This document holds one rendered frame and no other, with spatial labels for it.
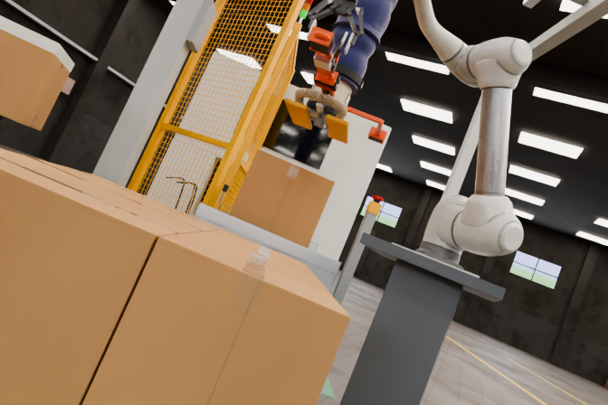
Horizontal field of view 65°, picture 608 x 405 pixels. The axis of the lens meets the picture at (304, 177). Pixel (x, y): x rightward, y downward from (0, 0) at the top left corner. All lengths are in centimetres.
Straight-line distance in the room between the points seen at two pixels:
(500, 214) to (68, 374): 134
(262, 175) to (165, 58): 116
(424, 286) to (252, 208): 88
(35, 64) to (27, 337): 166
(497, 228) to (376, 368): 65
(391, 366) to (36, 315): 122
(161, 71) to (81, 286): 222
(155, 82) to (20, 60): 84
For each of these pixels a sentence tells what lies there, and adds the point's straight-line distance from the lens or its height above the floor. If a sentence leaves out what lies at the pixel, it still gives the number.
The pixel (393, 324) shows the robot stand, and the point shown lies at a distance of 183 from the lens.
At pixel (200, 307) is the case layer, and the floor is 45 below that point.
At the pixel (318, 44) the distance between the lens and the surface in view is 163.
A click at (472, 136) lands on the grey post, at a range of 554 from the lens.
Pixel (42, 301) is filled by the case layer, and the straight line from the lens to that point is 102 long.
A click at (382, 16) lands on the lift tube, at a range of 230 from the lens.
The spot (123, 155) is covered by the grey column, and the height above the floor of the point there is 67.
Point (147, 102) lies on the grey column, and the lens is 305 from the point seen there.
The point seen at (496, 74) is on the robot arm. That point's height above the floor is 141.
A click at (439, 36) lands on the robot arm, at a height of 151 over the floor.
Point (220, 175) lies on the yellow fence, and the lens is 297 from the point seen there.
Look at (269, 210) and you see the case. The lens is 225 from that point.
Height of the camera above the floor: 65
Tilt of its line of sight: 7 degrees up
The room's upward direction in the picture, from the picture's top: 23 degrees clockwise
